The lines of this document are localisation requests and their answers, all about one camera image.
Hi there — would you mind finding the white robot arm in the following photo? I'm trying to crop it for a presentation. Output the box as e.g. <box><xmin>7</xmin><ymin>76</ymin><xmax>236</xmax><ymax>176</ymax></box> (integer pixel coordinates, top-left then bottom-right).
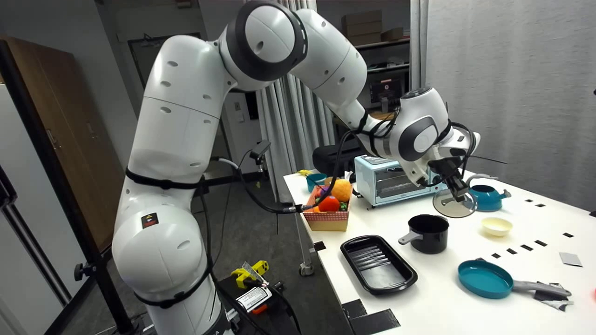
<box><xmin>111</xmin><ymin>0</ymin><xmax>480</xmax><ymax>335</ymax></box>

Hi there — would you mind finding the large teal pot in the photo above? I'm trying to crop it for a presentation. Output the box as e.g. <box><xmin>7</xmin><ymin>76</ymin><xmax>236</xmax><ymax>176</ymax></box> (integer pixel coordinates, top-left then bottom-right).
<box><xmin>299</xmin><ymin>169</ymin><xmax>325</xmax><ymax>189</ymax></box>

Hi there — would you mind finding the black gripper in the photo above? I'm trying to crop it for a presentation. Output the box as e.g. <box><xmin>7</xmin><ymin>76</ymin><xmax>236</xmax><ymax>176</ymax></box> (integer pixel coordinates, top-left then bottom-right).
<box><xmin>429</xmin><ymin>158</ymin><xmax>469</xmax><ymax>199</ymax></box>

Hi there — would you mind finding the red checkered fruit basket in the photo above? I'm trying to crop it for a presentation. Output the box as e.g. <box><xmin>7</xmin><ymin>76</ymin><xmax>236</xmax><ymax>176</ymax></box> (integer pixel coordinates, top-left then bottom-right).
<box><xmin>303</xmin><ymin>197</ymin><xmax>348</xmax><ymax>230</ymax></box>

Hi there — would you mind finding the light blue toaster oven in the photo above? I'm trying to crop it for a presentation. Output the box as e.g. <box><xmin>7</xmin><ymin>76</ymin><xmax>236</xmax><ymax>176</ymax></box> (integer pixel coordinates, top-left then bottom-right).
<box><xmin>353</xmin><ymin>154</ymin><xmax>446</xmax><ymax>206</ymax></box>

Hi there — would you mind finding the small cream bowl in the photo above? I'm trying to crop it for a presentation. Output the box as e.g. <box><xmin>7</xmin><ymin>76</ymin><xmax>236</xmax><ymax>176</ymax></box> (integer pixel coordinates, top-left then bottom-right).
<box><xmin>480</xmin><ymin>217</ymin><xmax>511</xmax><ymax>238</ymax></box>

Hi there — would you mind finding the black grill tray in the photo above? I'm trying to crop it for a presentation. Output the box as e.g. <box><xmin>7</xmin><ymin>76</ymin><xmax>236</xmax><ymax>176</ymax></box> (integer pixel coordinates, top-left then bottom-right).
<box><xmin>340</xmin><ymin>234</ymin><xmax>416</xmax><ymax>295</ymax></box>

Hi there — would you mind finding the black pot with grey handle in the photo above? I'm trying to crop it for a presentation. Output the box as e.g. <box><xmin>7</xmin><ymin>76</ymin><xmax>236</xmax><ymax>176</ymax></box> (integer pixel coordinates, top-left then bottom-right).
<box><xmin>398</xmin><ymin>214</ymin><xmax>448</xmax><ymax>254</ymax></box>

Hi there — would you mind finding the orange plush pineapple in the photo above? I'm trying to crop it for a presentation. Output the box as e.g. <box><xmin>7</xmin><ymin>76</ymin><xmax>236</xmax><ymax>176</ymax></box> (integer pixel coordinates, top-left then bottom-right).
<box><xmin>331</xmin><ymin>178</ymin><xmax>351</xmax><ymax>202</ymax></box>

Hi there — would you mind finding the teal frying pan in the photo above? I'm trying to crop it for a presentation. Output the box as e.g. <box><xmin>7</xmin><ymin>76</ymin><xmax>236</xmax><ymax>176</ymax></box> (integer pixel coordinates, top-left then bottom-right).
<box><xmin>456</xmin><ymin>258</ymin><xmax>571</xmax><ymax>299</ymax></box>

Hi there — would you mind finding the small teal pot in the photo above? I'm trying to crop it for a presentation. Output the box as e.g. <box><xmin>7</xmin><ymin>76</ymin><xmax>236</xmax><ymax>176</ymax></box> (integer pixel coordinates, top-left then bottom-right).
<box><xmin>469</xmin><ymin>184</ymin><xmax>510</xmax><ymax>212</ymax></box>

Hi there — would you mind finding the red plush tomato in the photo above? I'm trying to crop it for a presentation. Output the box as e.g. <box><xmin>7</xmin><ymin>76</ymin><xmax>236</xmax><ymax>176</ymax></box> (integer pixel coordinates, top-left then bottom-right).
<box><xmin>318</xmin><ymin>195</ymin><xmax>340</xmax><ymax>212</ymax></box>

